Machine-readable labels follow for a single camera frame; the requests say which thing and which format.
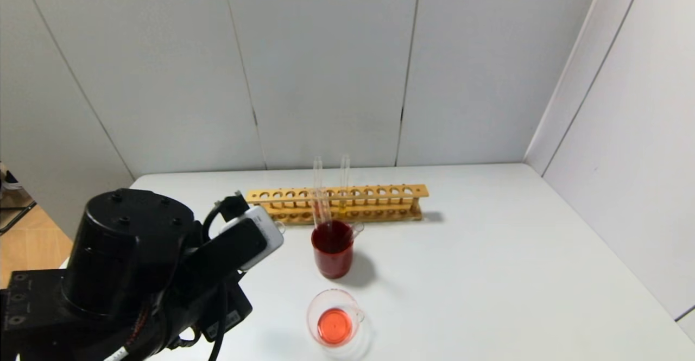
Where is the test tube with red pigment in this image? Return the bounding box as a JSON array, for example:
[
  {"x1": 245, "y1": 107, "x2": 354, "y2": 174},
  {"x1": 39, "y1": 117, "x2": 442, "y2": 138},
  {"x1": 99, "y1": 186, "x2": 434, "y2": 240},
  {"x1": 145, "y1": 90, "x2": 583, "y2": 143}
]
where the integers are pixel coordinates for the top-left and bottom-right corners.
[
  {"x1": 308, "y1": 188, "x2": 333, "y2": 237},
  {"x1": 313, "y1": 155, "x2": 324, "y2": 218}
]

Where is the test tube with yellow pigment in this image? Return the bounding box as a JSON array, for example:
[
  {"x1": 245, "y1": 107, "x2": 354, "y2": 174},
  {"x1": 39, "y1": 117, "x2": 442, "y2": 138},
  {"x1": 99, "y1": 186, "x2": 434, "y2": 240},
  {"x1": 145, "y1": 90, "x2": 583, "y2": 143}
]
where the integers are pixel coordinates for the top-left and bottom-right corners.
[{"x1": 339, "y1": 154, "x2": 351, "y2": 215}]

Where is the wooden test tube rack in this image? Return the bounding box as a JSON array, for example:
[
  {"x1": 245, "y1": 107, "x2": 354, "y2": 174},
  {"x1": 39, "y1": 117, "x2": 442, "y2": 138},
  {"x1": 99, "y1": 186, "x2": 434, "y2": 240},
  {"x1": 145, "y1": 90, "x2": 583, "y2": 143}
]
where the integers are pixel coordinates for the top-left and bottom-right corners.
[{"x1": 245, "y1": 184, "x2": 429, "y2": 227}]

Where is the dark red plastic cup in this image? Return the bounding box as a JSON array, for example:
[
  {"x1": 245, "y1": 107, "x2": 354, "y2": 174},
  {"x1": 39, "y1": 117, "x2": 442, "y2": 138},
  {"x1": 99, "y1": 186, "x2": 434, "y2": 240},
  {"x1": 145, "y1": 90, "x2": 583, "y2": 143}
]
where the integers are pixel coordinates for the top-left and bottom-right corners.
[{"x1": 311, "y1": 220, "x2": 355, "y2": 280}]

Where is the clear glass beaker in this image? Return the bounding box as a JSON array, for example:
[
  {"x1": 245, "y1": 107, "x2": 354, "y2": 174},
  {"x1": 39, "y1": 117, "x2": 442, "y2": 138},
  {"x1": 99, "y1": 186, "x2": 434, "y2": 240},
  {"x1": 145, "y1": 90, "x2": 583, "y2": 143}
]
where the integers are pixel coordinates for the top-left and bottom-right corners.
[{"x1": 307, "y1": 289, "x2": 365, "y2": 349}]

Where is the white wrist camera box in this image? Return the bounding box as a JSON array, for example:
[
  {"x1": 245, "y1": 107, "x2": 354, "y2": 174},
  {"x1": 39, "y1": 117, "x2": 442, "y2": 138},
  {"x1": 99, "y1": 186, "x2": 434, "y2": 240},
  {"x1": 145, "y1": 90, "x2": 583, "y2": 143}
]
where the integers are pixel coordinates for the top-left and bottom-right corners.
[{"x1": 202, "y1": 206, "x2": 285, "y2": 276}]

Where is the thin camera cable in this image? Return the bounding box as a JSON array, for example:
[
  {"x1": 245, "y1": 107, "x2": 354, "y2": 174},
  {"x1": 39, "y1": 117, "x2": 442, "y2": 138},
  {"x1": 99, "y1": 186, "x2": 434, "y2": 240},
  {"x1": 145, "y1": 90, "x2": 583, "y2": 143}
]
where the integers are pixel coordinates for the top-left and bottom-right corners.
[{"x1": 202, "y1": 192, "x2": 250, "y2": 242}]

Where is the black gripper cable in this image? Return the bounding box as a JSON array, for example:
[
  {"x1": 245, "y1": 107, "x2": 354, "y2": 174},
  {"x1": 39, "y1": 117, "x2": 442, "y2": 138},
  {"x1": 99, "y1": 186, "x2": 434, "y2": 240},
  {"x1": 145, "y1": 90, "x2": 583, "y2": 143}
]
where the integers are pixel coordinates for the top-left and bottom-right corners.
[{"x1": 207, "y1": 280, "x2": 230, "y2": 361}]

